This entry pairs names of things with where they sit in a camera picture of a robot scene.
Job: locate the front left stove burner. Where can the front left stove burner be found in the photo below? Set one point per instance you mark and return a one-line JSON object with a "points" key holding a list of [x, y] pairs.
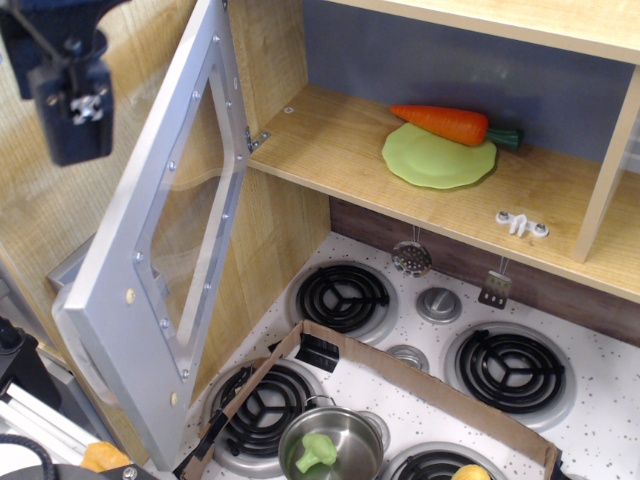
{"points": [[248, 445]]}

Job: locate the black binder clip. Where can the black binder clip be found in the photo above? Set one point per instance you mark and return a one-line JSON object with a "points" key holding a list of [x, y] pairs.
{"points": [[318, 352]]}

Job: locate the back left stove burner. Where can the back left stove burner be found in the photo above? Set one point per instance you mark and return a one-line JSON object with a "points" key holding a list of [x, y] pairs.
{"points": [[347, 296]]}

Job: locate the small round stove knob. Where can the small round stove knob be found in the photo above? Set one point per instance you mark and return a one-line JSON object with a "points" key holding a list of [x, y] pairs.
{"points": [[411, 356]]}

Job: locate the yellow toy fruit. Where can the yellow toy fruit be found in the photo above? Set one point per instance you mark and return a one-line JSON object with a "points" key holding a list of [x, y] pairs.
{"points": [[471, 472]]}

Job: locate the stainless steel pot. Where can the stainless steel pot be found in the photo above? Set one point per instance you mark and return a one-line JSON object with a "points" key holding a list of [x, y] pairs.
{"points": [[361, 439]]}

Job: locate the stove burner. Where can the stove burner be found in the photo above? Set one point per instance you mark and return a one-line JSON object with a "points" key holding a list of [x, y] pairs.
{"points": [[436, 460], [347, 296], [248, 445], [514, 369]]}

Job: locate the front right stove burner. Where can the front right stove burner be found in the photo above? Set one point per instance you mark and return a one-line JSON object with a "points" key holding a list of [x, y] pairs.
{"points": [[436, 460]]}

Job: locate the grey toy microwave door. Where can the grey toy microwave door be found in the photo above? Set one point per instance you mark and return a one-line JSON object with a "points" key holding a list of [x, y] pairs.
{"points": [[135, 317]]}

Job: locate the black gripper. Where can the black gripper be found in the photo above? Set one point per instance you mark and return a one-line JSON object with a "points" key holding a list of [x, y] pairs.
{"points": [[78, 127]]}

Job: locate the white door latch clip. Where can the white door latch clip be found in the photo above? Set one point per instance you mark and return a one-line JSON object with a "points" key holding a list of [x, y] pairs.
{"points": [[520, 224]]}

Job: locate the orange toy carrot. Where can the orange toy carrot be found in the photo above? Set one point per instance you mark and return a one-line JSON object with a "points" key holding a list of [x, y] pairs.
{"points": [[461, 126]]}

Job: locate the grey wall phone holder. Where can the grey wall phone holder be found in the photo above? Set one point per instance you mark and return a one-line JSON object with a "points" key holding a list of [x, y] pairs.
{"points": [[67, 271]]}

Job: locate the hanging toy skimmer spoon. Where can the hanging toy skimmer spoon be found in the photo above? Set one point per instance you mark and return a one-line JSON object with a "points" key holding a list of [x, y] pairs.
{"points": [[410, 257]]}

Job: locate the back right stove burner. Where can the back right stove burner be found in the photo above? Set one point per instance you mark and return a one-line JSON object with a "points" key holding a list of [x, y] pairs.
{"points": [[514, 369]]}

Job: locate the grey stove knob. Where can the grey stove knob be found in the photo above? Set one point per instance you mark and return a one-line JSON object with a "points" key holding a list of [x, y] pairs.
{"points": [[439, 306]]}

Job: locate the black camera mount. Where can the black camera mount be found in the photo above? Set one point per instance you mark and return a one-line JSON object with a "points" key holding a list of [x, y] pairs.
{"points": [[21, 365]]}

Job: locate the hanging toy spatula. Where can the hanging toy spatula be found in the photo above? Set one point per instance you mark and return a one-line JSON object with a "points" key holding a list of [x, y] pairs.
{"points": [[496, 286]]}

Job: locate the green toy plate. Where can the green toy plate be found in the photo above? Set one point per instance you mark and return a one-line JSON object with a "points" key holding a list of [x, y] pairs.
{"points": [[424, 159]]}

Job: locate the orange toy food piece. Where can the orange toy food piece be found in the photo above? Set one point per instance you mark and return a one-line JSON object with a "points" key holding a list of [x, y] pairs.
{"points": [[103, 456]]}

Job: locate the green toy broccoli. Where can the green toy broccoli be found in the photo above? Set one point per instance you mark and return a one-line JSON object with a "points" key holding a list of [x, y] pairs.
{"points": [[319, 449]]}

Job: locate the brown cardboard barrier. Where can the brown cardboard barrier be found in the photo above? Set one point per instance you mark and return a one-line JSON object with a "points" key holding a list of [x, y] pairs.
{"points": [[434, 392]]}

